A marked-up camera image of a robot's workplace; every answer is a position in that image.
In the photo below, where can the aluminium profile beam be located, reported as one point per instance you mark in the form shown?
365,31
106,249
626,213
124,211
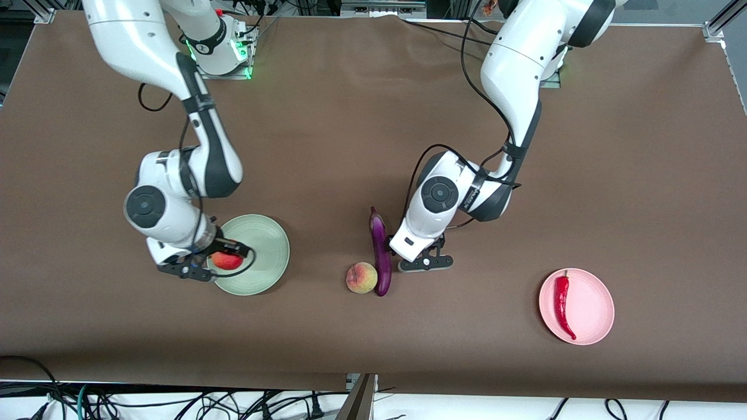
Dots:
359,402

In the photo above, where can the brown table cover sheet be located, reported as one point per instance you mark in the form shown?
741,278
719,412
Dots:
327,116

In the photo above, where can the pink round plate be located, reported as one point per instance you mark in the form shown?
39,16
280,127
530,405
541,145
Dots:
592,306

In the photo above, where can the long purple eggplant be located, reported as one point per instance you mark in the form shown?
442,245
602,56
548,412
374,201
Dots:
380,256

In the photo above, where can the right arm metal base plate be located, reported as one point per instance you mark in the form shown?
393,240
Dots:
227,76

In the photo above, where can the red pomegranate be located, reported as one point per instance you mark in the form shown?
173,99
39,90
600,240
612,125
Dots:
224,261

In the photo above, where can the yellow pink peach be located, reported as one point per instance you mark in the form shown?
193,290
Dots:
362,278

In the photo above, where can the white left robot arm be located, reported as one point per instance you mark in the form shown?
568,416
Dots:
519,64

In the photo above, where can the red chili pepper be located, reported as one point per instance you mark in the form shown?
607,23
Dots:
562,297

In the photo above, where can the aluminium frame corner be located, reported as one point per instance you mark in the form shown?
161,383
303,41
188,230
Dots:
44,14
715,29

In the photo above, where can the pale green round plate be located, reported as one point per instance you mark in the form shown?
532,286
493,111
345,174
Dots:
262,245

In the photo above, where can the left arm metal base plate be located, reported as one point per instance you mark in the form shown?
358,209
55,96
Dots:
551,83

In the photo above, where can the grey metal box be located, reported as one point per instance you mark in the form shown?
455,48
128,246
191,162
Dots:
382,7

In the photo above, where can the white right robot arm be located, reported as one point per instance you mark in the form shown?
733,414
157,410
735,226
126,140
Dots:
134,41

